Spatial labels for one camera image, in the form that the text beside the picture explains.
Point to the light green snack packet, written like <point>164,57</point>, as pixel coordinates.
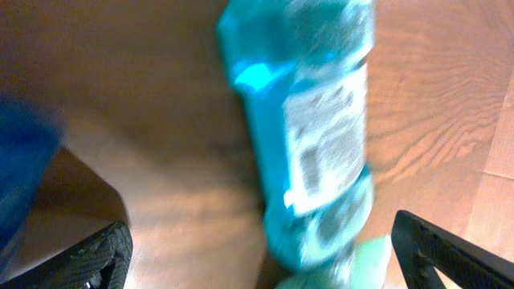
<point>362,266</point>

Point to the blue Oreo cookie pack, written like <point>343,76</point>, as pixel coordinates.
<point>29,139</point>

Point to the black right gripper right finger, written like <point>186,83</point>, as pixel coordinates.
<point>424,249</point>

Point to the teal mouthwash bottle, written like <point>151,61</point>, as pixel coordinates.
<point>300,69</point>

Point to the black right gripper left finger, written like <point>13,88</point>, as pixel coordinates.
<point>100,261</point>

